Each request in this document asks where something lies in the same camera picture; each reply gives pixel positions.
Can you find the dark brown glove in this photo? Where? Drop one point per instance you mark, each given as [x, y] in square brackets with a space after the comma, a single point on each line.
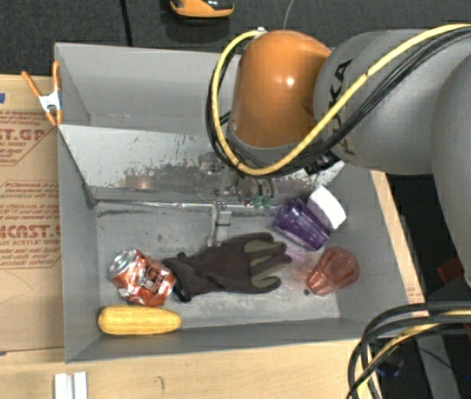
[218, 268]

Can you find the grey metal bin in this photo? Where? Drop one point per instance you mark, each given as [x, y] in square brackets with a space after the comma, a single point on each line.
[135, 85]

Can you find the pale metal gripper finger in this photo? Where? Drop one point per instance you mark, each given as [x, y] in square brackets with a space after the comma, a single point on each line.
[223, 229]
[211, 227]

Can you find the crushed orange drink can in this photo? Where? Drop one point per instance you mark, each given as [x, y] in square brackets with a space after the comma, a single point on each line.
[141, 279]

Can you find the brown cardboard board, red print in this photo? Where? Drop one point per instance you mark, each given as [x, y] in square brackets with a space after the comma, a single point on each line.
[19, 297]

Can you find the black cylinder on white bracket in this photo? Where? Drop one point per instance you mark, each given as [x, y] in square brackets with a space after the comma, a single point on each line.
[322, 164]

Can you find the yellow toy corn cob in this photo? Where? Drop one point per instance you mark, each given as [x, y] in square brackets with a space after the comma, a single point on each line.
[137, 320]

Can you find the white plastic cup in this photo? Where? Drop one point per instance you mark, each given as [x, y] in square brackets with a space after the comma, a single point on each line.
[328, 208]

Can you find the orange clear plastic cup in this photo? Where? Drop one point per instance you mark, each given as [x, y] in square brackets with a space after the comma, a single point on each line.
[334, 270]

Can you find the purple clear plastic cup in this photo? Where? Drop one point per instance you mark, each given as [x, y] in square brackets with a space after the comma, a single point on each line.
[299, 225]

